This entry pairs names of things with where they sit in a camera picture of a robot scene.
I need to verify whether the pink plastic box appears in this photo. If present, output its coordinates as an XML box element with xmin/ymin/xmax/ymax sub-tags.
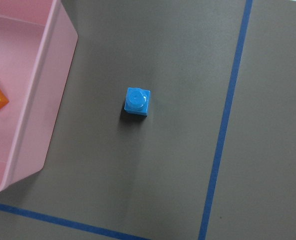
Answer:
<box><xmin>0</xmin><ymin>0</ymin><xmax>78</xmax><ymax>192</ymax></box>

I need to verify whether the small blue square block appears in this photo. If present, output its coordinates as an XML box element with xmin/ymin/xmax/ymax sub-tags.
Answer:
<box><xmin>124</xmin><ymin>87</ymin><xmax>151</xmax><ymax>116</ymax></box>

